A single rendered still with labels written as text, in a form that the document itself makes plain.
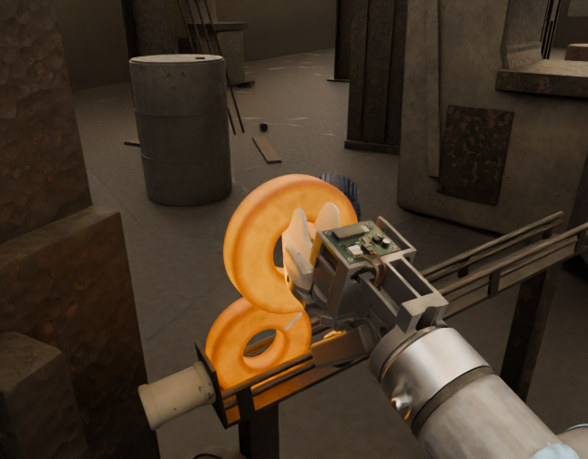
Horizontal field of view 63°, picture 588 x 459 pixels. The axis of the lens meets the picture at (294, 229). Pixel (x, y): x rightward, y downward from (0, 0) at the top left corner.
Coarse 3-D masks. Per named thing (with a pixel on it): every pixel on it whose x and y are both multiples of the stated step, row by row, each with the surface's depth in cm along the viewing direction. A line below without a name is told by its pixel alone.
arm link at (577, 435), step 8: (584, 424) 43; (568, 432) 43; (576, 432) 42; (584, 432) 42; (568, 440) 41; (576, 440) 41; (584, 440) 41; (576, 448) 40; (584, 448) 40; (584, 456) 39
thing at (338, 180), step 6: (324, 174) 259; (330, 174) 260; (336, 174) 264; (324, 180) 251; (330, 180) 254; (336, 180) 254; (342, 180) 257; (348, 180) 262; (336, 186) 246; (342, 186) 249; (348, 186) 254; (354, 186) 257; (342, 192) 241; (348, 192) 245; (354, 192) 247; (348, 198) 239; (354, 198) 240; (354, 204) 241; (354, 210) 230
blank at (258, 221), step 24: (264, 192) 49; (288, 192) 49; (312, 192) 50; (336, 192) 52; (240, 216) 49; (264, 216) 48; (288, 216) 50; (312, 216) 51; (240, 240) 48; (264, 240) 49; (240, 264) 49; (264, 264) 50; (240, 288) 50; (264, 288) 51; (288, 288) 53; (288, 312) 54
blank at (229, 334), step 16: (240, 304) 65; (224, 320) 64; (240, 320) 64; (256, 320) 65; (272, 320) 66; (288, 320) 68; (304, 320) 69; (208, 336) 65; (224, 336) 63; (240, 336) 65; (288, 336) 69; (304, 336) 71; (208, 352) 65; (224, 352) 64; (240, 352) 66; (272, 352) 71; (288, 352) 70; (224, 368) 65; (240, 368) 67; (256, 368) 69; (224, 384) 66; (256, 384) 69
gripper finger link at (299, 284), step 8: (288, 256) 48; (288, 264) 47; (296, 264) 46; (288, 272) 46; (296, 272) 46; (312, 272) 46; (288, 280) 46; (296, 280) 45; (304, 280) 45; (312, 280) 45; (296, 288) 44; (304, 288) 44; (312, 288) 45; (296, 296) 45; (304, 296) 44; (304, 304) 44; (312, 304) 44
